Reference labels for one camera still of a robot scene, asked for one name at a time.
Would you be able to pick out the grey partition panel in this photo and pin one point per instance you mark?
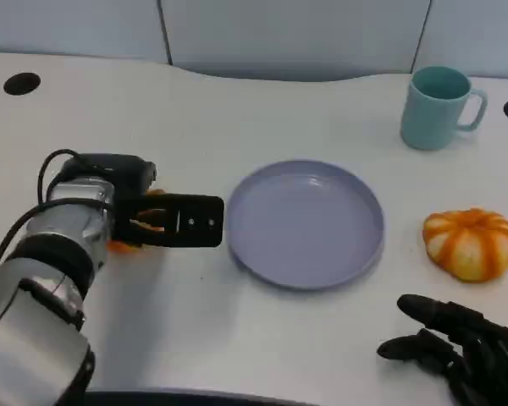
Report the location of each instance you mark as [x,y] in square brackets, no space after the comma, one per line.
[292,38]
[478,34]
[67,25]

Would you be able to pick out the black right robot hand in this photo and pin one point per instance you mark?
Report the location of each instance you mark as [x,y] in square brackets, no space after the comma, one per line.
[491,363]

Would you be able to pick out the lilac plate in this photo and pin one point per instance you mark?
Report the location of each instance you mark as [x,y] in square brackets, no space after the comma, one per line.
[305,228]

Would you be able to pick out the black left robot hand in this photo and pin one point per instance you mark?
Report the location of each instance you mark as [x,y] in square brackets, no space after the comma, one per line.
[106,167]

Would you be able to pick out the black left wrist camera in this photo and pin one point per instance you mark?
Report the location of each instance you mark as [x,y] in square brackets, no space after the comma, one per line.
[194,222]

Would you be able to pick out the pale green mug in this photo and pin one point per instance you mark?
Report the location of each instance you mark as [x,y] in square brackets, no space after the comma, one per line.
[429,118]

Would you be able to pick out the orange white toy bread roll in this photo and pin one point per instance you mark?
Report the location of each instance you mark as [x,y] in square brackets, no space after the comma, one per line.
[123,248]
[470,245]

